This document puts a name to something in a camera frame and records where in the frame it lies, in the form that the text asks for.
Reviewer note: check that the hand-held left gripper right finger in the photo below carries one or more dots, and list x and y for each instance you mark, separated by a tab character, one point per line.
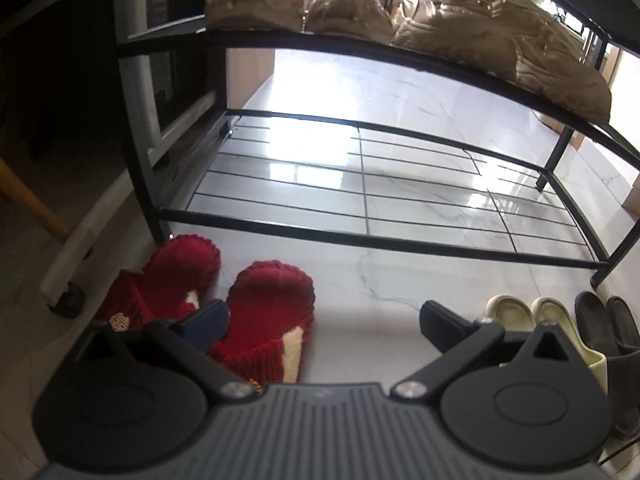
440	329

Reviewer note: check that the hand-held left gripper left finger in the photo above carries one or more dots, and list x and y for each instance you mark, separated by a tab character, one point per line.
207	323

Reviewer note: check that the red knitted slipper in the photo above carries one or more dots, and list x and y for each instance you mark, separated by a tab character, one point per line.
270	300
185	265

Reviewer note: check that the black metal shoe rack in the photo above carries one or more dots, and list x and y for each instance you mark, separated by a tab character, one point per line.
350	241

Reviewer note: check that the cream rubber slipper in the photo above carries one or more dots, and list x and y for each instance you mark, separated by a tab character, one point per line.
510	312
557	312

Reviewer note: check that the white bar with caster wheel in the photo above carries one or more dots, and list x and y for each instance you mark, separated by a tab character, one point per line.
85	245

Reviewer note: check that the dark grey rubber slipper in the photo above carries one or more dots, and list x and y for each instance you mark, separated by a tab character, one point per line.
625	330
592	322

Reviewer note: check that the wooden chair leg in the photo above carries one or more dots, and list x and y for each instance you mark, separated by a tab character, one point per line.
35	200

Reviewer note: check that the white framed slatted panel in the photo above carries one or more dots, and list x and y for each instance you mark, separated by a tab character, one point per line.
165	60

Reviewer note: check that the beige laced sneaker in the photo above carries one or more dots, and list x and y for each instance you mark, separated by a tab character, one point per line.
555	55
450	25

